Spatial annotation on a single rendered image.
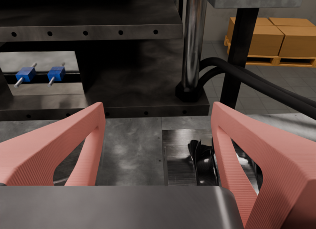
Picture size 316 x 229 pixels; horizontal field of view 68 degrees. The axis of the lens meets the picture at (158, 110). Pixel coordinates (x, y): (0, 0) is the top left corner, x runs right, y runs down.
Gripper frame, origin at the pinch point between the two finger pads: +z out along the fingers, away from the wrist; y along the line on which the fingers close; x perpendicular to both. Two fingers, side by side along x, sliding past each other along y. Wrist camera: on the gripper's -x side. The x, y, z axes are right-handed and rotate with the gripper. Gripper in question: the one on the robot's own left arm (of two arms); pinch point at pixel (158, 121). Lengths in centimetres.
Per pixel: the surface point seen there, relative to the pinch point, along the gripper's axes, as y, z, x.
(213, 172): -10.1, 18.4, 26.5
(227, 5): -23, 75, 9
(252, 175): -17.0, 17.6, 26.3
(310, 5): -207, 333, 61
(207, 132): -13, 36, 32
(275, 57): -138, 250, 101
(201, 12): -13, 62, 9
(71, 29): 28, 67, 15
